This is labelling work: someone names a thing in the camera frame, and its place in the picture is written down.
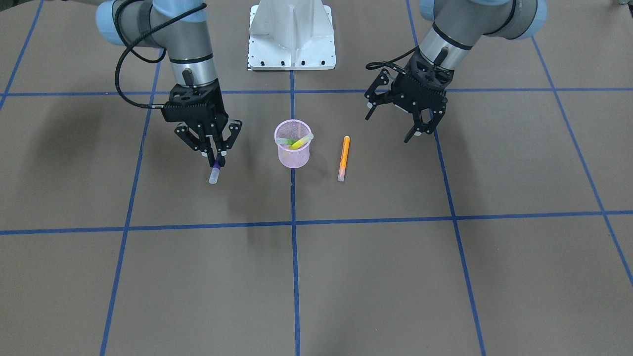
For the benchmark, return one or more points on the orange highlighter pen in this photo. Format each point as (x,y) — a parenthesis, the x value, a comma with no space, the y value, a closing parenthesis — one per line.
(344,158)

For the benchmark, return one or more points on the green highlighter pen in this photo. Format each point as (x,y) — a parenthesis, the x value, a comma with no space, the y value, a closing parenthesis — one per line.
(285,141)

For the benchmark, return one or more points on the white pedestal column base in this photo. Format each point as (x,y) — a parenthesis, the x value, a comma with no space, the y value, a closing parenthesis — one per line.
(291,35)

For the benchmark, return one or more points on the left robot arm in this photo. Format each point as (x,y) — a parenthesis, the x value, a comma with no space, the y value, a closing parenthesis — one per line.
(459,24)

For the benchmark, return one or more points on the yellow highlighter pen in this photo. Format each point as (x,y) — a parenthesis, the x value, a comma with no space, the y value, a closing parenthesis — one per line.
(302,142)

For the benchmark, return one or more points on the purple highlighter pen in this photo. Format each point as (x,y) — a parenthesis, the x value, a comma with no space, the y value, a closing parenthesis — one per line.
(214,175)

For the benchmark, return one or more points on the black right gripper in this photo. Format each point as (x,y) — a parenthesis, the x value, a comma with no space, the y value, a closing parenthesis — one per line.
(218,114)

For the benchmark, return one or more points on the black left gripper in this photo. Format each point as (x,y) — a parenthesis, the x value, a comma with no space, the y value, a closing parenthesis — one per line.
(429,106)

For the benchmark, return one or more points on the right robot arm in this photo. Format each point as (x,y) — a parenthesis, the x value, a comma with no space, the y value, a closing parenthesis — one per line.
(179,28)

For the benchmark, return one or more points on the pink mesh pen holder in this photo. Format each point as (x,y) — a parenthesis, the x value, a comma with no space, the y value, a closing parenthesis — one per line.
(292,129)

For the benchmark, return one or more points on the blue tape grid lines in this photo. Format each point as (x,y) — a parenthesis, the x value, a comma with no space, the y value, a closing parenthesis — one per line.
(506,233)

